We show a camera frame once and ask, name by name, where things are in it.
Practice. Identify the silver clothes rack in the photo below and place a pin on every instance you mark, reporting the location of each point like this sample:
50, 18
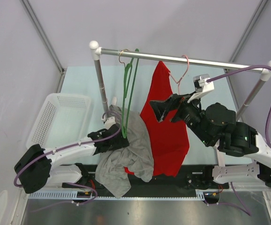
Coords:
179, 59

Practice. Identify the white plastic basket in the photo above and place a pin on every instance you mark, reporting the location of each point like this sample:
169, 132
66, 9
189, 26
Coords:
62, 120

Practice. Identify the green velvet hanger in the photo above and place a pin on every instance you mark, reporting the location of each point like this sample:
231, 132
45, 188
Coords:
130, 75

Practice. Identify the grey t shirt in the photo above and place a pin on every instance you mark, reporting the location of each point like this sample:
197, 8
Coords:
137, 158

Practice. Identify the red t shirt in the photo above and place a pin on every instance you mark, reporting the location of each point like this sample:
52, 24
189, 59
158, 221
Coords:
169, 141

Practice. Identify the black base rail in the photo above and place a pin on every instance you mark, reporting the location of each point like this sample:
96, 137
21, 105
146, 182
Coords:
188, 177

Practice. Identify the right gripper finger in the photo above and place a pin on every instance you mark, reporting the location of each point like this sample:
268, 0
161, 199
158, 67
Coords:
161, 109
175, 98

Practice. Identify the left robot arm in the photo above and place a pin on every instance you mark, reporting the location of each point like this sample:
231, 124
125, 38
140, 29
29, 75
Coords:
34, 168

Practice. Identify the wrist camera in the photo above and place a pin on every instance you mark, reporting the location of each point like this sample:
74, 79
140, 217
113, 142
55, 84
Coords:
111, 118
202, 87

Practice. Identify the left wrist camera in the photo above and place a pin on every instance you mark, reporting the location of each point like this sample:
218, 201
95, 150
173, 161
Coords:
111, 118

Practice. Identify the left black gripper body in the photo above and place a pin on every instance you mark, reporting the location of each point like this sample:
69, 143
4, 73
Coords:
121, 142

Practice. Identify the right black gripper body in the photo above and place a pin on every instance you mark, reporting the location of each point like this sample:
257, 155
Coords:
189, 112

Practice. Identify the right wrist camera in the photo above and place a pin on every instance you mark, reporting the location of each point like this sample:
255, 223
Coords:
202, 87

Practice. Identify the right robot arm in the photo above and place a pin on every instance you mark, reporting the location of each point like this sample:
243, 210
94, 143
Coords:
217, 127

